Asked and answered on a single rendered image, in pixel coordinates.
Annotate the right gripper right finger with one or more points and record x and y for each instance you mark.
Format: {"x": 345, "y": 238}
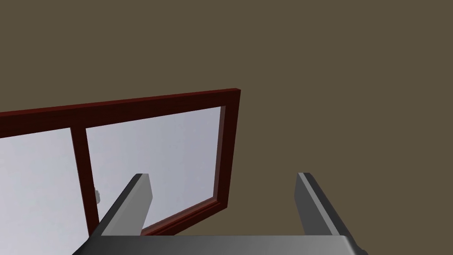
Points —
{"x": 315, "y": 209}

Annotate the dark red framed window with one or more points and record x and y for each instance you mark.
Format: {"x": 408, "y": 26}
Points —
{"x": 159, "y": 156}

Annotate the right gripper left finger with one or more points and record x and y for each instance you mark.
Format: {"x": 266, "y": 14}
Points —
{"x": 128, "y": 212}

